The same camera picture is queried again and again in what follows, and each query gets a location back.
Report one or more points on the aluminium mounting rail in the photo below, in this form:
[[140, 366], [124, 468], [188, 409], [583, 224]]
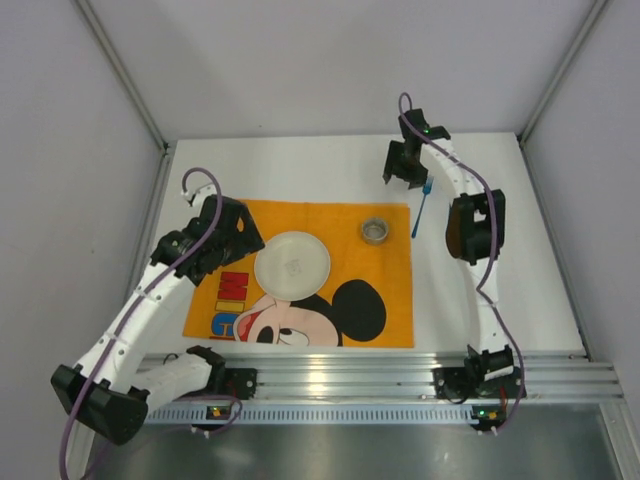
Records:
[[409, 377]]

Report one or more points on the perforated grey cable duct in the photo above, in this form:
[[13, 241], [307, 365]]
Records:
[[334, 414]]

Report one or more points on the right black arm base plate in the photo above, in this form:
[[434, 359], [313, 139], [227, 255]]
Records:
[[454, 385]]

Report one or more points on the small metal cup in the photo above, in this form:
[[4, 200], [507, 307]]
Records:
[[374, 231]]

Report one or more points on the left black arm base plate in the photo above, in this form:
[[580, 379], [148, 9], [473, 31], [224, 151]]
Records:
[[240, 383]]

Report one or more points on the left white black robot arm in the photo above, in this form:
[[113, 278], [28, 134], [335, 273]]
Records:
[[105, 390]]

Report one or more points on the right aluminium frame post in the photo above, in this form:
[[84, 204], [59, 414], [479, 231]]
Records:
[[596, 11]]

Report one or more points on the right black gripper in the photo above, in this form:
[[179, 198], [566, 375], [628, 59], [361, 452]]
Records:
[[400, 163]]

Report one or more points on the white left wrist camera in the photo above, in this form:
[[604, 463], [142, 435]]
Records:
[[195, 198]]

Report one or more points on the left aluminium frame post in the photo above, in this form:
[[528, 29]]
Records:
[[90, 17]]

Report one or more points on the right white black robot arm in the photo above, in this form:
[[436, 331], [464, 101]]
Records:
[[474, 234]]

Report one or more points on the white round plate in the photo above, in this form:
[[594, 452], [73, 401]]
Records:
[[292, 266]]

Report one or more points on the blue metallic fork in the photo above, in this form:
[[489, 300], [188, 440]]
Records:
[[426, 190]]

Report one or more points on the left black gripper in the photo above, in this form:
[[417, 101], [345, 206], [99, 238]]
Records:
[[246, 230]]

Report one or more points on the aluminium frame post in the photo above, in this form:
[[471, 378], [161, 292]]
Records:
[[90, 17], [596, 11]]

